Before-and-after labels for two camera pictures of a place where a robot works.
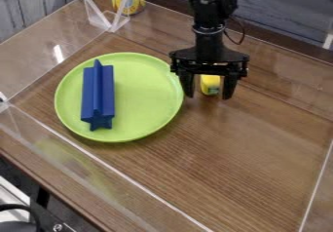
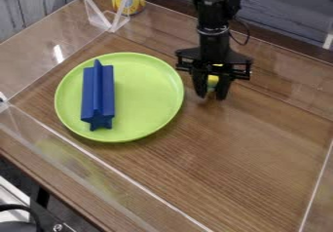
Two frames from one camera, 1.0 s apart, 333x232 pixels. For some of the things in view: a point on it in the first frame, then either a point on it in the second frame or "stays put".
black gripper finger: (187, 78) -> (200, 81)
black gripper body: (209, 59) stays put
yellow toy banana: (209, 84) stays put
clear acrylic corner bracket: (107, 19) stays put
